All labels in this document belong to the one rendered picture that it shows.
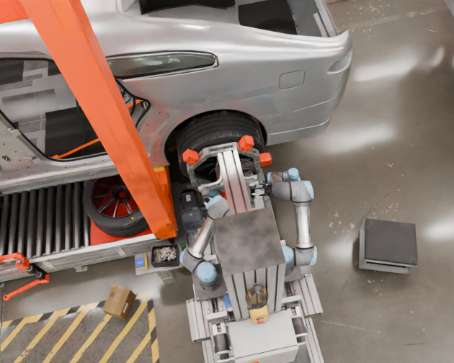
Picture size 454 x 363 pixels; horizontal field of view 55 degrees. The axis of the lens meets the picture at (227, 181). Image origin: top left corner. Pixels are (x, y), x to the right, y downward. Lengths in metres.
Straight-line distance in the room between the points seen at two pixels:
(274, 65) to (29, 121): 2.25
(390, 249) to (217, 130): 1.65
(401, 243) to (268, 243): 2.10
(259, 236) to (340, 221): 2.36
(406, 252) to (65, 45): 2.85
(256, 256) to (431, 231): 2.69
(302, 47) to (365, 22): 2.88
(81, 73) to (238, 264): 1.02
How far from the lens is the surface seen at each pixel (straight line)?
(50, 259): 3.88
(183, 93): 2.85
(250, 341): 2.45
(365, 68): 5.16
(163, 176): 3.53
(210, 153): 3.05
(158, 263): 3.37
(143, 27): 2.77
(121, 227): 3.63
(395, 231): 3.74
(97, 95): 2.06
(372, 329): 3.81
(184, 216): 3.64
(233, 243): 1.74
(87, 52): 1.89
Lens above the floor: 3.65
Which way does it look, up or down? 60 degrees down
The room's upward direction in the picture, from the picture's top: 9 degrees counter-clockwise
